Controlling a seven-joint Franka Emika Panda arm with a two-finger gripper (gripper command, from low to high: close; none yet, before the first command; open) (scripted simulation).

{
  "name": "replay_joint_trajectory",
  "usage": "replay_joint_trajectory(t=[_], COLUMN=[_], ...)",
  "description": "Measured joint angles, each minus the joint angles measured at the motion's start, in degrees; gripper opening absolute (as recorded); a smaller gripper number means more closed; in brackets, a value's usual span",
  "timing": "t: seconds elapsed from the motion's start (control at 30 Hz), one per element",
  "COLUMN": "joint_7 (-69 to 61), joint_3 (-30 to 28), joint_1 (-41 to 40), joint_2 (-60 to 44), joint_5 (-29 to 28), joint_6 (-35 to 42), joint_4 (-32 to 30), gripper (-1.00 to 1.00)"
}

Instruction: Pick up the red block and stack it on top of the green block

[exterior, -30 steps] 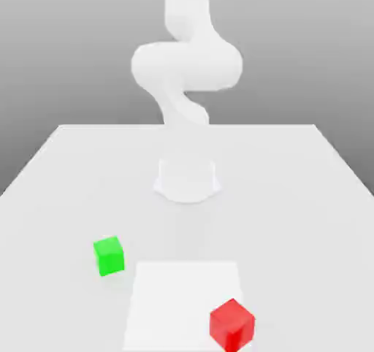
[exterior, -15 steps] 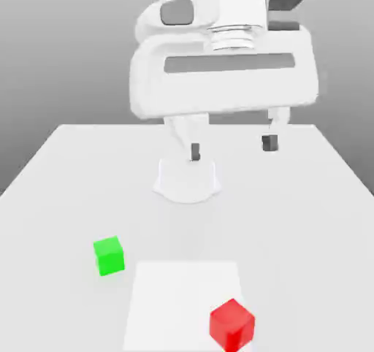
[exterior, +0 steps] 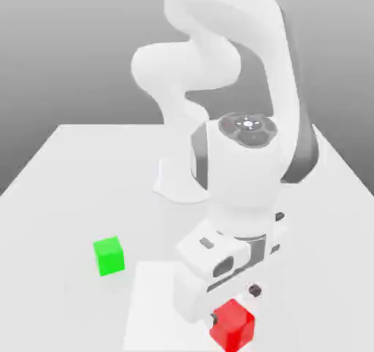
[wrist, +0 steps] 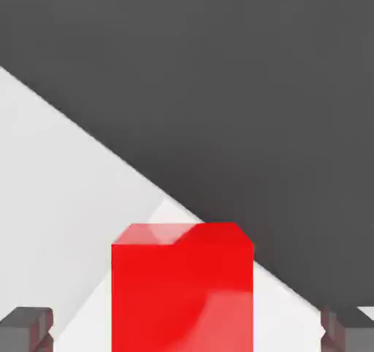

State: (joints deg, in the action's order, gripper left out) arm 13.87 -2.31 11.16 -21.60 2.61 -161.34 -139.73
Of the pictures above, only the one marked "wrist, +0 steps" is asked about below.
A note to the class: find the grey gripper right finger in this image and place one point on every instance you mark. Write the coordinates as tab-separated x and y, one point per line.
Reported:
350	336

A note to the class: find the small red cube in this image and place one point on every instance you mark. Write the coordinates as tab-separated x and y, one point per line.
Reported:
181	293

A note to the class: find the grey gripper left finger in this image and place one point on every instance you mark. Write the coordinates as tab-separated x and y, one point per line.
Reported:
20	331

